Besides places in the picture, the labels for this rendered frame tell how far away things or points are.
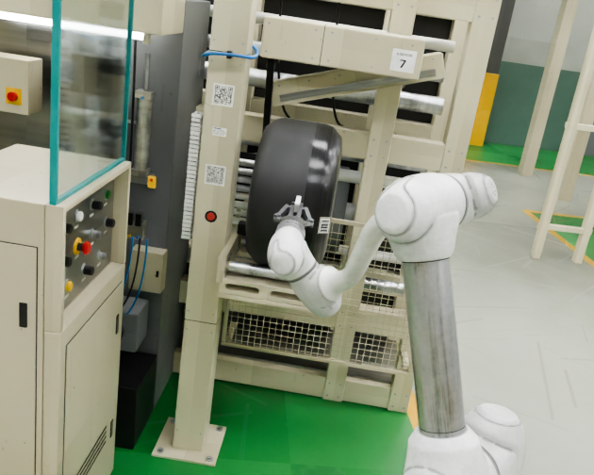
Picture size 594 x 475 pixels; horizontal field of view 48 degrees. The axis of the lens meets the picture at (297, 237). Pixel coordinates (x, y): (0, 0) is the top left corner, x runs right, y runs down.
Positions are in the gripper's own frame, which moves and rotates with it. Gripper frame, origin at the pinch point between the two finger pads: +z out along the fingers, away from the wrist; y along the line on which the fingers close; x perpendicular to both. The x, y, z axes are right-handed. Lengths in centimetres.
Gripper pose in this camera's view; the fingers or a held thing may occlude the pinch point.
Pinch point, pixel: (297, 204)
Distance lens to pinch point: 218.1
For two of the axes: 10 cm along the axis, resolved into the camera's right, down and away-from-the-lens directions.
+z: 1.0, -4.5, 8.9
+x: -1.3, 8.8, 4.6
